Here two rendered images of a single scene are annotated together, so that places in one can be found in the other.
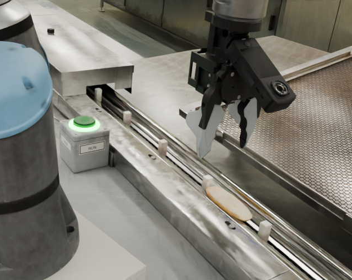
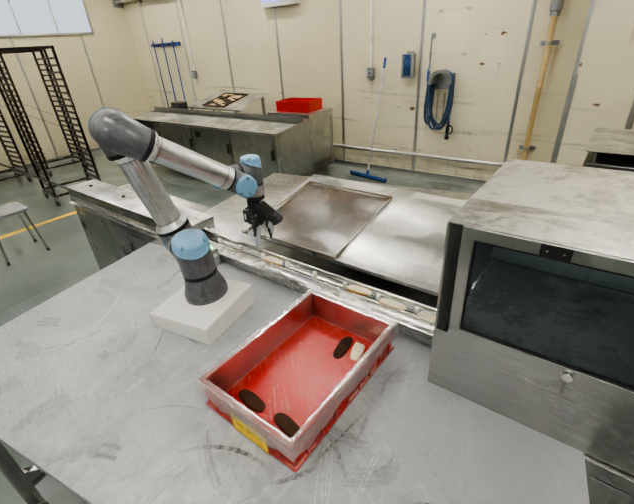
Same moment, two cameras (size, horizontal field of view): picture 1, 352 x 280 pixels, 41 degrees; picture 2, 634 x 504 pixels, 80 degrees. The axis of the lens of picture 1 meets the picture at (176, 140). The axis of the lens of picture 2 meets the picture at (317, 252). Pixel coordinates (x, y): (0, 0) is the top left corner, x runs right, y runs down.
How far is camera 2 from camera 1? 83 cm
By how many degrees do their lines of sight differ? 13
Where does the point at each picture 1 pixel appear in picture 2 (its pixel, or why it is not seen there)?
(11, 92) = (200, 243)
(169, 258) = (257, 284)
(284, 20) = (279, 152)
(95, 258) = (235, 287)
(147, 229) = (246, 278)
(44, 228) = (218, 281)
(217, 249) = (272, 275)
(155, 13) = not seen: hidden behind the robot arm
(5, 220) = (207, 281)
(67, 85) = not seen: hidden behind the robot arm
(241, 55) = (261, 208)
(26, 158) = (208, 261)
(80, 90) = not seen: hidden behind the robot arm
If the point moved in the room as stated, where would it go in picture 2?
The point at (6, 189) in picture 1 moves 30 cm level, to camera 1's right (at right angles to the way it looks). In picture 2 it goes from (205, 271) to (292, 254)
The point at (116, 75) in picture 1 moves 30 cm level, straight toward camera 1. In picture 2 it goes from (207, 222) to (220, 248)
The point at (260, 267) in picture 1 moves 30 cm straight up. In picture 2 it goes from (288, 275) to (279, 203)
